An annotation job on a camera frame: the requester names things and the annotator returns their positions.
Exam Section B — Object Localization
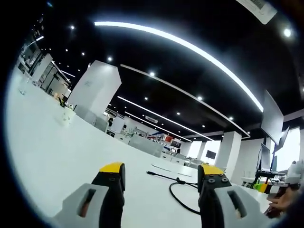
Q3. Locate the white paper cup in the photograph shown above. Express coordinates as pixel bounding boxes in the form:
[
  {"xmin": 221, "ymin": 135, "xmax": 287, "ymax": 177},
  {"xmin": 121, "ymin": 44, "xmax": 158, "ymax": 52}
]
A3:
[{"xmin": 59, "ymin": 111, "xmax": 75, "ymax": 126}]

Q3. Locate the white power strip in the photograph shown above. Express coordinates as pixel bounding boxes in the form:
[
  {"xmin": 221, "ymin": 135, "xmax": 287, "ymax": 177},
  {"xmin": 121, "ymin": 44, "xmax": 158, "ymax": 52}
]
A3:
[{"xmin": 151, "ymin": 162, "xmax": 193, "ymax": 177}]

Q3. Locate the narrow white pillar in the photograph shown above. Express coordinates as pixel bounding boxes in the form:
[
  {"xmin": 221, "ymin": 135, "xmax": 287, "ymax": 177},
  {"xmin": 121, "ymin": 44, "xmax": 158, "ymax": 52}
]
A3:
[{"xmin": 215, "ymin": 131, "xmax": 243, "ymax": 173}]

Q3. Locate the person's right hand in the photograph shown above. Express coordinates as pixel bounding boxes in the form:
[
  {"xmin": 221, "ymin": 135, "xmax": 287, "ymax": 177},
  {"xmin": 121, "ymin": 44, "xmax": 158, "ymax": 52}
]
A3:
[{"xmin": 266, "ymin": 187, "xmax": 302, "ymax": 216}]

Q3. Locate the large grey monitor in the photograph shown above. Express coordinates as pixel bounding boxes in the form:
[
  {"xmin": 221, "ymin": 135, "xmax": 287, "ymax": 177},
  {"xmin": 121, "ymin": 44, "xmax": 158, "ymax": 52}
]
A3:
[{"xmin": 261, "ymin": 90, "xmax": 285, "ymax": 144}]

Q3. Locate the long ceiling light strip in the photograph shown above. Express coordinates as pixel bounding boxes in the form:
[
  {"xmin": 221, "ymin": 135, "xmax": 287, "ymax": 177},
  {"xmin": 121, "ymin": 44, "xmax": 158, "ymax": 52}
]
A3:
[{"xmin": 94, "ymin": 21, "xmax": 264, "ymax": 114}]

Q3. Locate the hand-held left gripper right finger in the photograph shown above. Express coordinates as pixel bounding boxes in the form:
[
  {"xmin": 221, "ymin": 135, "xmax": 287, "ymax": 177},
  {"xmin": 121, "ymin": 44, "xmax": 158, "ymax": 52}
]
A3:
[{"xmin": 197, "ymin": 163, "xmax": 275, "ymax": 228}]

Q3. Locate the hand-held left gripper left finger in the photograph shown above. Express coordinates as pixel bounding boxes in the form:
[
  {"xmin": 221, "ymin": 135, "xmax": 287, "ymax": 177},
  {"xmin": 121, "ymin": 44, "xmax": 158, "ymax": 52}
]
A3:
[{"xmin": 54, "ymin": 162, "xmax": 126, "ymax": 228}]

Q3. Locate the clear drinking glass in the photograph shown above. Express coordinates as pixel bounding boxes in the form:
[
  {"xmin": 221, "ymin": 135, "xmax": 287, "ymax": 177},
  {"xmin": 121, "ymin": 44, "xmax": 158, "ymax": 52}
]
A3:
[{"xmin": 18, "ymin": 78, "xmax": 30, "ymax": 95}]

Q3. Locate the white desk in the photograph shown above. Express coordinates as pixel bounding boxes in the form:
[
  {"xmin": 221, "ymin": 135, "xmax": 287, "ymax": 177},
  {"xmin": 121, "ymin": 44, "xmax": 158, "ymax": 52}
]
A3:
[{"xmin": 4, "ymin": 64, "xmax": 271, "ymax": 228}]

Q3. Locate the wide white pillar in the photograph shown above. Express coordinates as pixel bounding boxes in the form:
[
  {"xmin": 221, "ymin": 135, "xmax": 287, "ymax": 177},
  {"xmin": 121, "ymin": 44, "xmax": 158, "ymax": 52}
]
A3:
[{"xmin": 67, "ymin": 60, "xmax": 122, "ymax": 122}]

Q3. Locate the black equipment stand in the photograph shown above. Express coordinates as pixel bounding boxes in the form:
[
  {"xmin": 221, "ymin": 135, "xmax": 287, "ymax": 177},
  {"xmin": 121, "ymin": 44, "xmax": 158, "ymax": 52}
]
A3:
[{"xmin": 255, "ymin": 169, "xmax": 285, "ymax": 185}]

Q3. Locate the black charging cable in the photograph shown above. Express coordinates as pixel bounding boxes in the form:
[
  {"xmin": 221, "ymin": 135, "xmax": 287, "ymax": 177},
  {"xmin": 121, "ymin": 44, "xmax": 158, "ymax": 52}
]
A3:
[{"xmin": 146, "ymin": 171, "xmax": 202, "ymax": 215}]

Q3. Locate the small colourful toy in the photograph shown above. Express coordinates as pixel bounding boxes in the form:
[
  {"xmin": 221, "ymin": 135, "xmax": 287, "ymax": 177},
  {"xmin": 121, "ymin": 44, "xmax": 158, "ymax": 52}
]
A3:
[{"xmin": 53, "ymin": 92, "xmax": 76, "ymax": 111}]

